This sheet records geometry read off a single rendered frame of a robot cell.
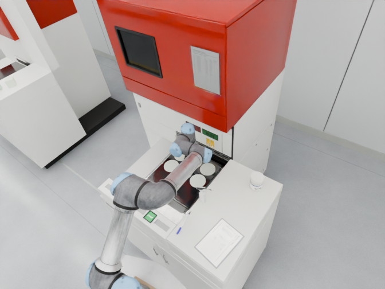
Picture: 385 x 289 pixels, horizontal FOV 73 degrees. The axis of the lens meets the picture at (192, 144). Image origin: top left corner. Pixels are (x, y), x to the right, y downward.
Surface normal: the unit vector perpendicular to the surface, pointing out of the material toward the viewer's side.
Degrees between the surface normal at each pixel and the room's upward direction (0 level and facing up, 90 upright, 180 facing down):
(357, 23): 90
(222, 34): 90
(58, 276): 0
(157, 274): 0
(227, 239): 0
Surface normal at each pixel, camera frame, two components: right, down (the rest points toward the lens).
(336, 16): -0.60, 0.62
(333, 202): -0.09, -0.67
